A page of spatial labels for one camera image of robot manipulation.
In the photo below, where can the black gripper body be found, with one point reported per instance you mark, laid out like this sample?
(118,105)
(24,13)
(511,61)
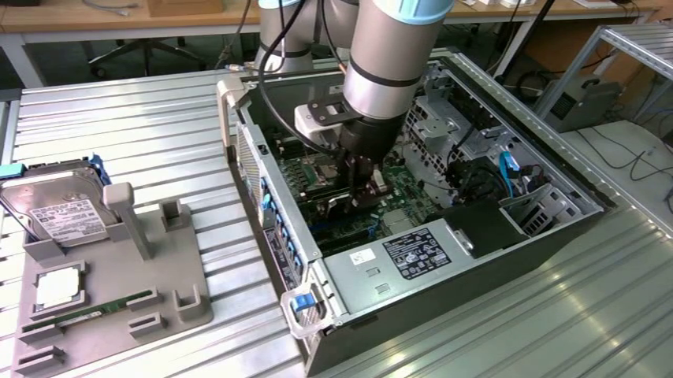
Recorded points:
(369,138)

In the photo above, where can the graphics card with metal bracket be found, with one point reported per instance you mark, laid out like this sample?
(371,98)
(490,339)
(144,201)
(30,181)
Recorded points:
(336,208)

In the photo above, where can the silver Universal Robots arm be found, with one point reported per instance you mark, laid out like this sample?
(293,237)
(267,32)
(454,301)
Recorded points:
(388,59)

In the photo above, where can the CPU socket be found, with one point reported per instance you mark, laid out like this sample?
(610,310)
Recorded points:
(324,172)

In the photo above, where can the green motherboard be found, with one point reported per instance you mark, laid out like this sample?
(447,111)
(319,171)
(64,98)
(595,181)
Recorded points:
(404,189)

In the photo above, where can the black RAM stick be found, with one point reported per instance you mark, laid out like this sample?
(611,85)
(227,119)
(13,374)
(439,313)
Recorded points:
(320,193)

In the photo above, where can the silver chipset heatsink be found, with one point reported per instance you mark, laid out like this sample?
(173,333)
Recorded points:
(397,222)

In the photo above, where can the silver disk bay cage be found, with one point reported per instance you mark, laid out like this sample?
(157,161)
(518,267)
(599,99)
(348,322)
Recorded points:
(436,130)

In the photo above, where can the black expansion slot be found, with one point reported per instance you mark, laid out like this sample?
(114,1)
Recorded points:
(344,241)

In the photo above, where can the black RAM slot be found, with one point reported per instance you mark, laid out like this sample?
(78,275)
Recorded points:
(280,142)

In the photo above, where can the silver power supply unit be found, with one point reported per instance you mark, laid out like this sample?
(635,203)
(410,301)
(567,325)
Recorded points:
(367,271)

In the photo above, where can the black fan shroud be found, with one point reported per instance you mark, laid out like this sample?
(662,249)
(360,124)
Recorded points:
(478,228)

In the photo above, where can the open black PC case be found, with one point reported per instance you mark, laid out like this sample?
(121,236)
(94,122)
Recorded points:
(472,283)

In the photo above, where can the blue case latch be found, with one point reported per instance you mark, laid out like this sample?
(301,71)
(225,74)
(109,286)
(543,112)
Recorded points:
(301,303)

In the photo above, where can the blue disk caddy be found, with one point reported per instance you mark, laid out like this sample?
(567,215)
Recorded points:
(100,169)

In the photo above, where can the black office chair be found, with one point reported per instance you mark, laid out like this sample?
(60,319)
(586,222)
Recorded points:
(146,49)

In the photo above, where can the grey parts rack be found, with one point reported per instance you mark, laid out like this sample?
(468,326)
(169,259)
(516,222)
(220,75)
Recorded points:
(109,283)

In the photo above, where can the silver hard disk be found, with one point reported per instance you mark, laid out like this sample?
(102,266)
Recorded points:
(57,212)

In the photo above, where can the green RAM stick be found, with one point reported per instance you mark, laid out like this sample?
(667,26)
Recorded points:
(104,308)

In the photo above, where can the wooden desk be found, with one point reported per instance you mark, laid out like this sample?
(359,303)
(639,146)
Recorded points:
(104,21)

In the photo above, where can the silver CPU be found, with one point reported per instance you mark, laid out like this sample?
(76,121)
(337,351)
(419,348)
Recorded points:
(58,286)

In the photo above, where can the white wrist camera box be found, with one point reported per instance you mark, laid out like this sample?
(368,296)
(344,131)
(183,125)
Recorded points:
(309,126)

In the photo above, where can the aluminium slat frame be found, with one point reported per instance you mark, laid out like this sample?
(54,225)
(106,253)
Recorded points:
(630,43)

